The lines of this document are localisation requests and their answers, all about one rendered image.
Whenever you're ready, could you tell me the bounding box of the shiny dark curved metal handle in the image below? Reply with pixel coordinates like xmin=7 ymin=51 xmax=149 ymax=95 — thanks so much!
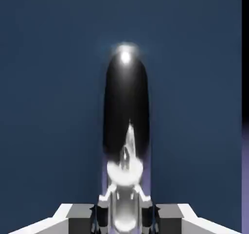
xmin=96 ymin=42 xmax=156 ymax=234

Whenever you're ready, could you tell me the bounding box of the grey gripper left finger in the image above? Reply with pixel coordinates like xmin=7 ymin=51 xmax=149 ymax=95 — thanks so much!
xmin=7 ymin=203 xmax=96 ymax=234

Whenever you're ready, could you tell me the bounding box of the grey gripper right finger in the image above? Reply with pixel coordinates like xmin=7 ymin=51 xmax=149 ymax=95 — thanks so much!
xmin=155 ymin=203 xmax=243 ymax=234

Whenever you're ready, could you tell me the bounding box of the blue painted cabinet door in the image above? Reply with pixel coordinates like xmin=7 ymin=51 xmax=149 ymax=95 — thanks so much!
xmin=0 ymin=0 xmax=243 ymax=234

